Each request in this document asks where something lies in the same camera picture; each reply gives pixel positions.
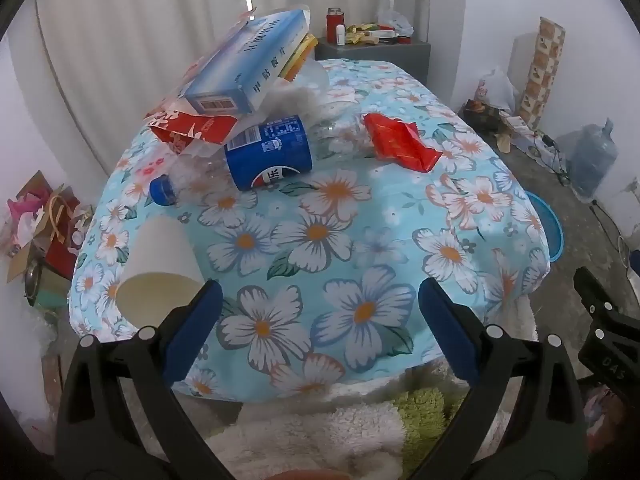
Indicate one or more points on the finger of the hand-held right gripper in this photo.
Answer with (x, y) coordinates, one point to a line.
(610, 350)

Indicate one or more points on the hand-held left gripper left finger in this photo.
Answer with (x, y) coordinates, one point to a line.
(195, 320)

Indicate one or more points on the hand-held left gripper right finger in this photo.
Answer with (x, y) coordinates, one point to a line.
(445, 325)

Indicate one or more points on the white paper cup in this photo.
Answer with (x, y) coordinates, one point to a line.
(160, 260)

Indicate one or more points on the blue plastic basket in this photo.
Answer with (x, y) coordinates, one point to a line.
(550, 230)

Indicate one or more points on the blue label plastic bottle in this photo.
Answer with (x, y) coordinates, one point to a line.
(270, 155)

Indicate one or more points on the red white packaging bag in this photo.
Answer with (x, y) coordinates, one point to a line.
(195, 127)

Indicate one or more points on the green fluffy cloth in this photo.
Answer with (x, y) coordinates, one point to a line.
(425, 410)

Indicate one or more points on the blue floral blanket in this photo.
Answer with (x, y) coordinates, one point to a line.
(325, 240)

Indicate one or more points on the red gift bag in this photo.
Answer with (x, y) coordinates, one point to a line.
(57, 240)

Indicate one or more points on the red snack wrapper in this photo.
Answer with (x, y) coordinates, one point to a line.
(400, 142)

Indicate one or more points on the blue water jug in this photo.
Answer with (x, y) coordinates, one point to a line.
(592, 160)

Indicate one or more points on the tan cardboard piece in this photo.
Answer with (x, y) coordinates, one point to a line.
(504, 142)

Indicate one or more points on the white printed carton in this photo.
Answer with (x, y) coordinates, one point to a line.
(530, 137)

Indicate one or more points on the dark bag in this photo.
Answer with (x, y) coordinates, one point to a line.
(480, 117)

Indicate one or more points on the white plastic bag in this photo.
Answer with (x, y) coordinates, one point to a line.
(495, 90)

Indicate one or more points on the blue white medicine box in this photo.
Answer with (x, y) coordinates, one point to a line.
(240, 65)

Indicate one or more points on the patterned paper roll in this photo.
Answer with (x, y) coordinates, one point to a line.
(542, 70)

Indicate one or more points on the grey cabinet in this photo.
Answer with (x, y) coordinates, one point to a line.
(380, 52)

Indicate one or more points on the yellow box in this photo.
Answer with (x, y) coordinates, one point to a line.
(302, 52)

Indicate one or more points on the white curtain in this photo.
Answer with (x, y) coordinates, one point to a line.
(125, 35)

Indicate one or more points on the pile of snack packets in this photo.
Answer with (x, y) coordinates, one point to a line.
(367, 34)

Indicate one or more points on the small white bottle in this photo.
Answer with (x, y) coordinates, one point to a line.
(341, 35)

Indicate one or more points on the clear knotted plastic bag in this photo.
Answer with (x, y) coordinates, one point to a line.
(395, 17)

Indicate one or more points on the red jar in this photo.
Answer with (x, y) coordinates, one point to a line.
(334, 25)

